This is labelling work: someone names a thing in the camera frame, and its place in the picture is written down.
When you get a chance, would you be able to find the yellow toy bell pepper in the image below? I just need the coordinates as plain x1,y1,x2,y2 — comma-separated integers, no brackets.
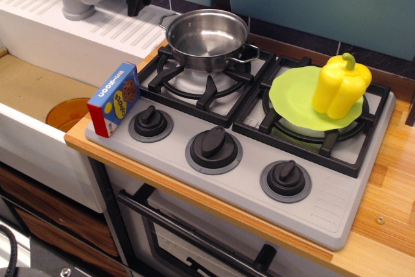
312,53,372,119

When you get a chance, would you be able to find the stainless steel pot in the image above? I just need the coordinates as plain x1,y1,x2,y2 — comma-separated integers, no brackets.
159,9,260,73

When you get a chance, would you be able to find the black left stove knob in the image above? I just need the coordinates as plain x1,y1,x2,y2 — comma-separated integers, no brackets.
128,105,174,143

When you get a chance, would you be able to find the black stove knob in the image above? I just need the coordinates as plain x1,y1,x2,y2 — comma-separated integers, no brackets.
185,126,243,175
128,105,174,143
260,160,312,204

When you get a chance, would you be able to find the black middle stove knob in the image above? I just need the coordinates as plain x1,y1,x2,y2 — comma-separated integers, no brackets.
185,126,243,175

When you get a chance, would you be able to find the lime green plate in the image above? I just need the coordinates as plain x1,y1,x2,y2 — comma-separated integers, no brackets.
268,66,364,131

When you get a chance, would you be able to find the grey toy stove top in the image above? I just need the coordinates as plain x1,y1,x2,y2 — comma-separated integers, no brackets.
84,42,397,252

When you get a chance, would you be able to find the black right stove knob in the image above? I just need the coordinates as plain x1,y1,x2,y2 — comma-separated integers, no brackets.
260,160,312,204

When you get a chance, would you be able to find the white toy sink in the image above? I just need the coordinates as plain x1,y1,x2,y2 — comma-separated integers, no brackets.
1,0,167,213

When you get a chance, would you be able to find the blue cookie box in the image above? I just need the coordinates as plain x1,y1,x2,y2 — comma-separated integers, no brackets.
87,62,140,138

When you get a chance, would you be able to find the black left burner grate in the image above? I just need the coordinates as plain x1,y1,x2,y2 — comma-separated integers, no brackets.
138,45,276,128

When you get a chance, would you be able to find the black burner grate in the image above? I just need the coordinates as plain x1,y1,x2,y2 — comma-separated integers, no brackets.
233,56,396,178
138,45,276,128

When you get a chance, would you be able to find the wooden drawer unit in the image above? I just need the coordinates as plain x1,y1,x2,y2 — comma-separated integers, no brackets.
1,163,128,276

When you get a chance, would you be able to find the black right burner grate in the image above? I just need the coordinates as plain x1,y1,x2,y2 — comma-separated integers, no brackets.
233,56,396,178

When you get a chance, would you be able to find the oven door with black handle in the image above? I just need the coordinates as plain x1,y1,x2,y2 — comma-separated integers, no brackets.
116,182,289,277

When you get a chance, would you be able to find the black cable bottom left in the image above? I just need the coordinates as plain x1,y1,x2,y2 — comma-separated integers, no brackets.
0,223,19,277

